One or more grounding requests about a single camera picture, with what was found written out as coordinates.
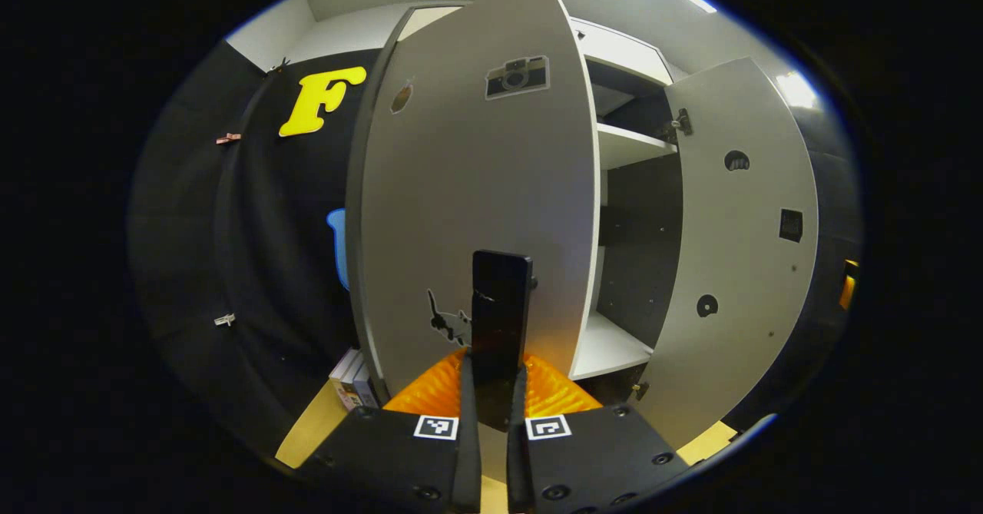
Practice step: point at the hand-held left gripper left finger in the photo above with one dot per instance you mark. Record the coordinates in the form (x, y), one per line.
(384, 456)

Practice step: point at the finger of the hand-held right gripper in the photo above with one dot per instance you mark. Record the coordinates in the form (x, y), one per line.
(848, 290)

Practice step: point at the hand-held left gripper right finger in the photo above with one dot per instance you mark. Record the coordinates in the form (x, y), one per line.
(607, 456)

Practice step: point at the cabinet door with headphones sticker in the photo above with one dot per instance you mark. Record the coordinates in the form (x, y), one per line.
(737, 253)

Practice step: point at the grey double-door shoe cabinet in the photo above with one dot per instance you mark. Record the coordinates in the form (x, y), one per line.
(637, 268)

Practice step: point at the cabinet door with camera sticker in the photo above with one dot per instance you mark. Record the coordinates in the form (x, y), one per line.
(476, 176)

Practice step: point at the black door hinge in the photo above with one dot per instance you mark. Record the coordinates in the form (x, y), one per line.
(640, 390)
(682, 124)

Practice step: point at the white cabinet shelf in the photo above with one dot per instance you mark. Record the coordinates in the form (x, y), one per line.
(630, 145)
(610, 345)

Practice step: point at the cabinet top flap panel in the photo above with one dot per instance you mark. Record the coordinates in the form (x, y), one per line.
(622, 49)

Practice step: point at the small printed box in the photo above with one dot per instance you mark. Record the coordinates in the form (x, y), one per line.
(352, 379)

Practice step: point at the small ceiling light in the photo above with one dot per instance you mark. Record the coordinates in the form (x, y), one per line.
(795, 90)

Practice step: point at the white clip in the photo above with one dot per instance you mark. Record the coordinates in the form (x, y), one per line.
(224, 319)

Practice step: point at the pink clip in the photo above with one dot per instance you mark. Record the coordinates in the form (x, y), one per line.
(228, 138)

